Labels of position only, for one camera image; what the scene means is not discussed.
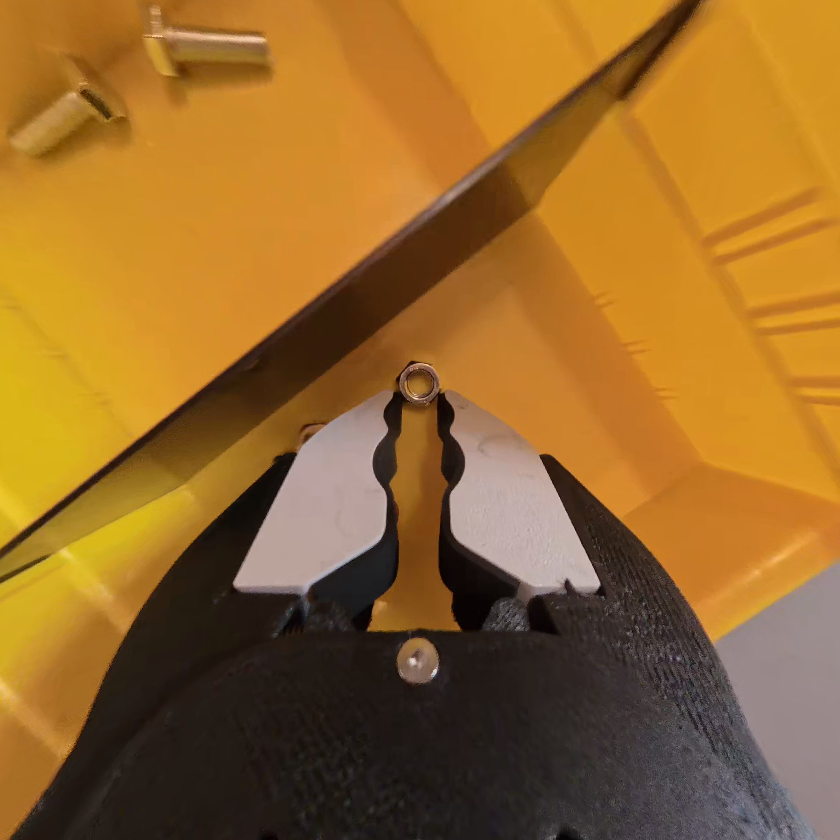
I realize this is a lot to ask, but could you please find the silver hex bolt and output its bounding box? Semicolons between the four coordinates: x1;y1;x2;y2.
7;56;129;158
141;5;273;78

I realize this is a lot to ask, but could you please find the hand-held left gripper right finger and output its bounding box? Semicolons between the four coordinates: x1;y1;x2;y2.
436;390;602;619

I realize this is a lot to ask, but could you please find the yellow plastic bin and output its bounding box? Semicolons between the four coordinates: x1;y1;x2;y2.
0;0;840;828

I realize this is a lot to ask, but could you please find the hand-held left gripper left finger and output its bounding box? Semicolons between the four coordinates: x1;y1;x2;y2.
233;390;401;614

